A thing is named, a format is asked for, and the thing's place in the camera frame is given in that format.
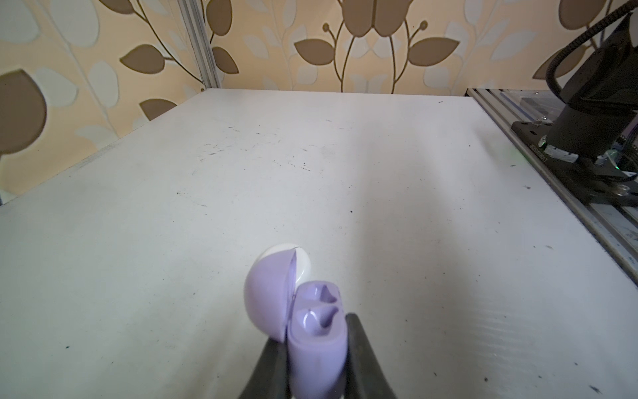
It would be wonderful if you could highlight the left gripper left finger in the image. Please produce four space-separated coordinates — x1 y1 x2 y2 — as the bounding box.
239 338 291 399

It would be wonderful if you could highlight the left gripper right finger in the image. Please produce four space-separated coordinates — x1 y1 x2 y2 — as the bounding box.
344 313 396 399

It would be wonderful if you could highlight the purple earbud charging case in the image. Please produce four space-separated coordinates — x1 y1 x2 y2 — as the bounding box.
244 249 347 398

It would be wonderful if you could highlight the white earbud charging case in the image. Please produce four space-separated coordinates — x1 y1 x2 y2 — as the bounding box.
254 243 312 286

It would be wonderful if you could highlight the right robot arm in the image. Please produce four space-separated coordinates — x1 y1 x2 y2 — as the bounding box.
545 1 637 159

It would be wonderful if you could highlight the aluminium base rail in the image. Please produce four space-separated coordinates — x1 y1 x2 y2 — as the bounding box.
466 88 637 282

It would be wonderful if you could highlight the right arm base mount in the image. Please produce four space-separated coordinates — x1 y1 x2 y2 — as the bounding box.
512 121 637 207

